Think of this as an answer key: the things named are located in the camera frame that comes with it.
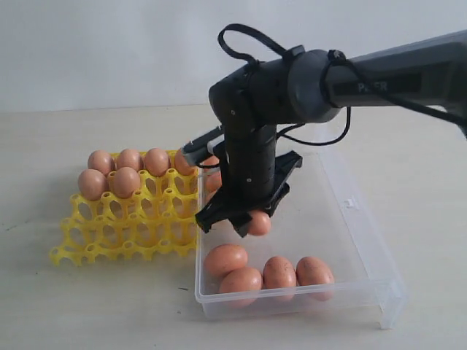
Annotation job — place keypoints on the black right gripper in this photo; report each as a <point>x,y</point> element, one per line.
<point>253,178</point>

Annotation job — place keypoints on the brown egg tray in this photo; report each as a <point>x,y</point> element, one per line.
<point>92,184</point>
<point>124,182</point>
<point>156,161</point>
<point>101,161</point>
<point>130,158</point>
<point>181,165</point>
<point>260,223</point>

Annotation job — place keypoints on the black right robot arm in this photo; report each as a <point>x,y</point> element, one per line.
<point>262,101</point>

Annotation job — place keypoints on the brown egg column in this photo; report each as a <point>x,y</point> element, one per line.
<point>224,259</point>
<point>208,197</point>

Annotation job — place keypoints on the brown egg box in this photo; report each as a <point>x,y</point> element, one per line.
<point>210,162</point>
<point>213,182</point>

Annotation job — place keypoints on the brown egg left column lower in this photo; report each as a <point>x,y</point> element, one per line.
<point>224,259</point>

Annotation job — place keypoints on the brown egg box far left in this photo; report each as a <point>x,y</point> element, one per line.
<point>210,162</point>

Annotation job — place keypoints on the yellow plastic egg tray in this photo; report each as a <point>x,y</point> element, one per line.
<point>157,218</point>

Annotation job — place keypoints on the brown egg front left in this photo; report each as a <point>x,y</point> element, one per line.
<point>244,279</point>

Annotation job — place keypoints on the brown egg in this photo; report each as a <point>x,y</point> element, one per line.
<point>313,271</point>
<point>278,272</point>
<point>244,279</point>

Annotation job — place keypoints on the brown egg front middle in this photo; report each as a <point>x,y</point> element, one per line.
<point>278,272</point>

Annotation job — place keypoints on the clear plastic container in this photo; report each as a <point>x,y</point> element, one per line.
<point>322,216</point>

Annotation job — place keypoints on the brown egg front right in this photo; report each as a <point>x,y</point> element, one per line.
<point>313,271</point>

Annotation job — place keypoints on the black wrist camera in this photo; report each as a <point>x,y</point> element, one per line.
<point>198,150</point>

